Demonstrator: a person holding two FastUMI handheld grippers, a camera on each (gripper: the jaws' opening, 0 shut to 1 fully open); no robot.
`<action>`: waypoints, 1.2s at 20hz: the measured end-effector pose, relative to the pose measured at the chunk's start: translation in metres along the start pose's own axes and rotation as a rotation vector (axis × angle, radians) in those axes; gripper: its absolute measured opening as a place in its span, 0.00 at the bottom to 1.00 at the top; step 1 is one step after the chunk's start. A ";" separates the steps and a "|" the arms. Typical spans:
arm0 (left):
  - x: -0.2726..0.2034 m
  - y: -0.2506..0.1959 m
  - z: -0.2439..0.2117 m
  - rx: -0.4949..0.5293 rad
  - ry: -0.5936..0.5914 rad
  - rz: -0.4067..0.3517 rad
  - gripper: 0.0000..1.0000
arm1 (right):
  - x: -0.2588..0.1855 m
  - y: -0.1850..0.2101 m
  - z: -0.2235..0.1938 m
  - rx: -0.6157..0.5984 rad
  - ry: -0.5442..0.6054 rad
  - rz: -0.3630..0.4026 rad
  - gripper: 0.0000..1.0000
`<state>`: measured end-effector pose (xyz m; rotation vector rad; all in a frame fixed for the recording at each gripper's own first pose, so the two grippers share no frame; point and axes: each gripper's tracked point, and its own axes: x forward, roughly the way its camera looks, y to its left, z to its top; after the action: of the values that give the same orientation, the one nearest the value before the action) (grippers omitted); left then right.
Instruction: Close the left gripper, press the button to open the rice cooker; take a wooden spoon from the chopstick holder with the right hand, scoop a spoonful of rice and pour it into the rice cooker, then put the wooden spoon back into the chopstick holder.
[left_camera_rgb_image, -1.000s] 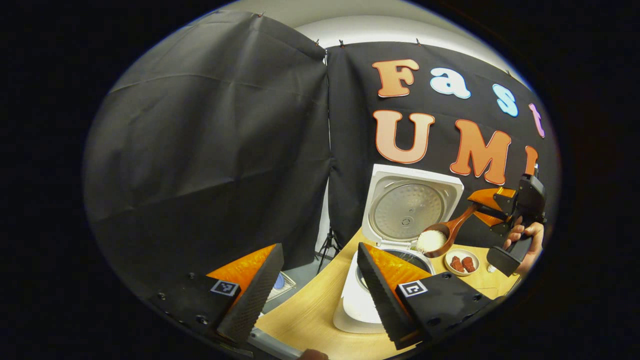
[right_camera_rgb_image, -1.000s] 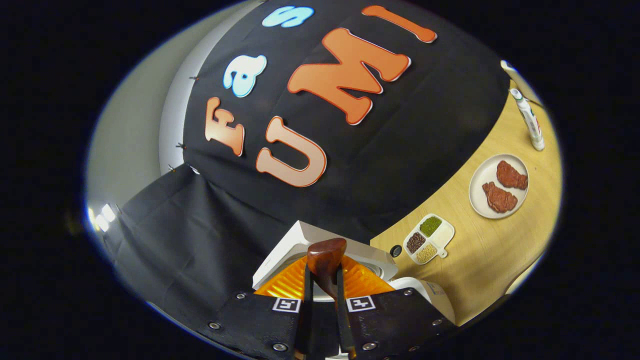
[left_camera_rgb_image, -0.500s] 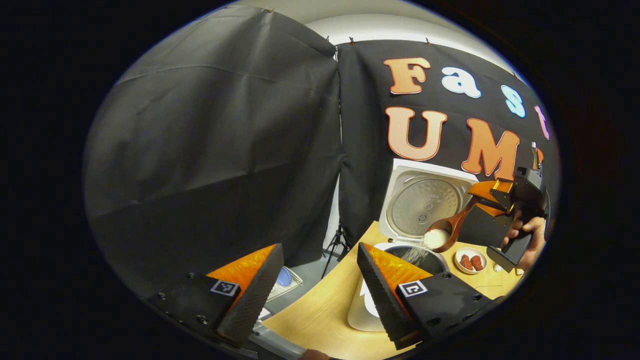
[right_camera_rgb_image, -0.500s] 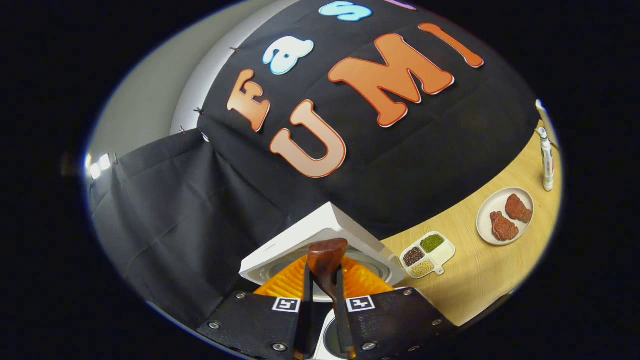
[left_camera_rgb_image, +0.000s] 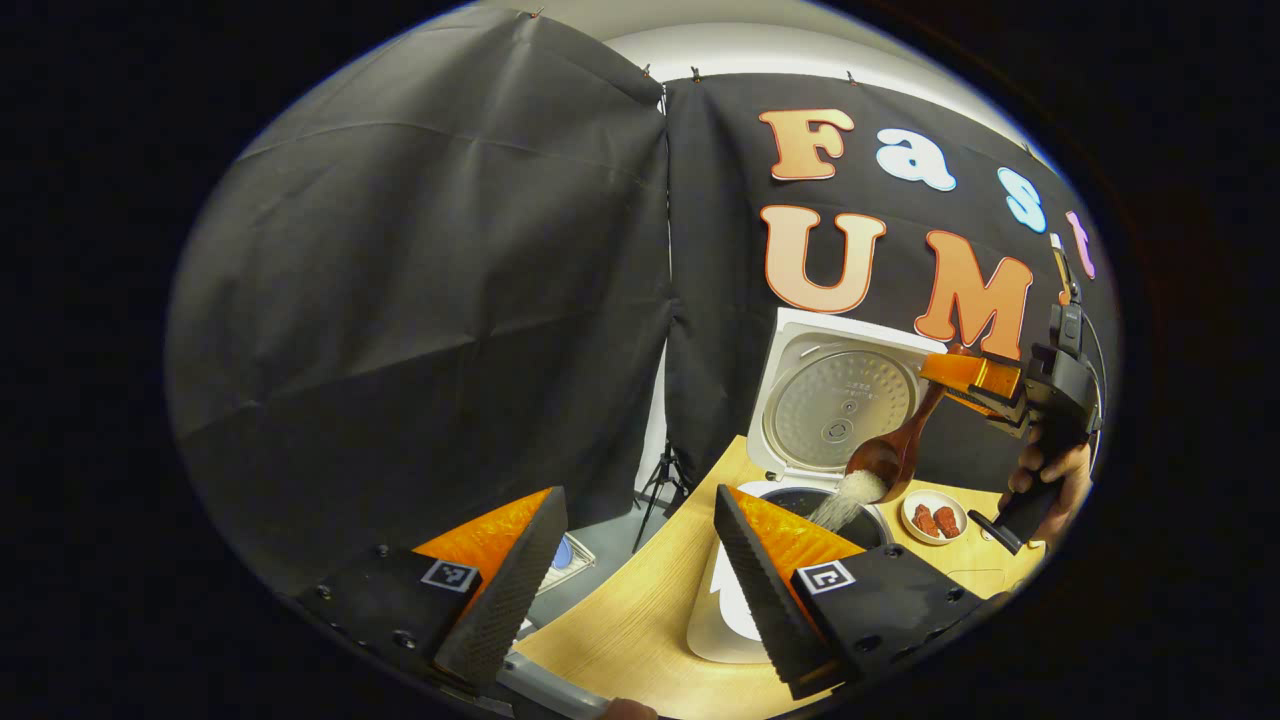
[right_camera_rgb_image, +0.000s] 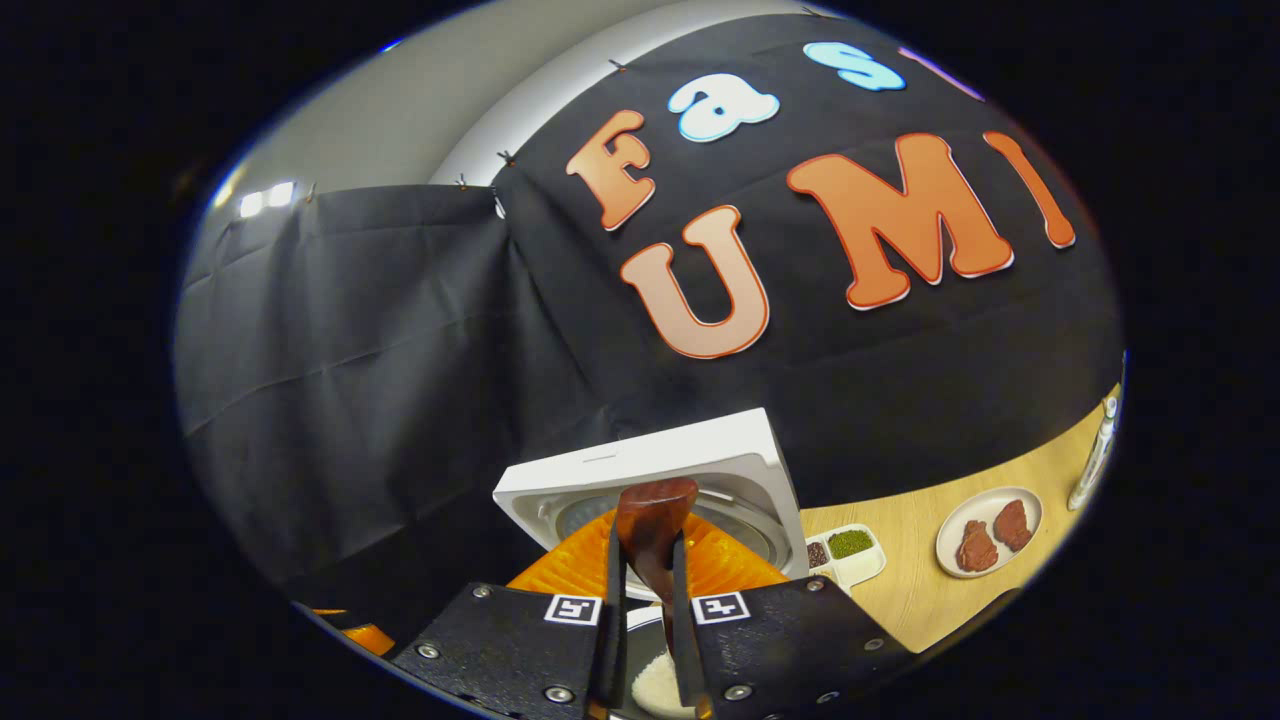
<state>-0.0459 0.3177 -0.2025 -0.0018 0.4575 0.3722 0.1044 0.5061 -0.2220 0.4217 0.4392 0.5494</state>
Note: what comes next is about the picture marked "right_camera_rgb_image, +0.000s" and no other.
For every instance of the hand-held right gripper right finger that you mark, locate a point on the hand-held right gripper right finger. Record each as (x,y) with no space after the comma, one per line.
(682,630)

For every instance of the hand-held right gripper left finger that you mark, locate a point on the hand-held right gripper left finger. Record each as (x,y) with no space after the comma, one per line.
(615,620)

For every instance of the white rice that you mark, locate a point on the white rice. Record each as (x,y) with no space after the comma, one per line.
(655,690)

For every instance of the brown wooden spoon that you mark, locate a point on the brown wooden spoon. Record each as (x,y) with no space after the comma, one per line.
(655,515)

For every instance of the white rice cooker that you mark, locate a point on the white rice cooker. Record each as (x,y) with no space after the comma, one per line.
(650,455)

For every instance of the white divided bean dish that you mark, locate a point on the white divided bean dish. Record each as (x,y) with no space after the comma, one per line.
(850,570)

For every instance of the black backdrop cloth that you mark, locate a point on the black backdrop cloth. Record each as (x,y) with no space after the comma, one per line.
(400,350)

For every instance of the red meat piece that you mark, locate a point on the red meat piece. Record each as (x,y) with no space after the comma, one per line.
(1013,525)
(976,548)

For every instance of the white round plate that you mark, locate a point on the white round plate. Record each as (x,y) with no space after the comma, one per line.
(985,505)

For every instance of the small ceiling light panel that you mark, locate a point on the small ceiling light panel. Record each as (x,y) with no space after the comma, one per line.
(265,198)

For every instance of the white drink bottle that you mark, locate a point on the white drink bottle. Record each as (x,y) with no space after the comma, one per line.
(1095,455)

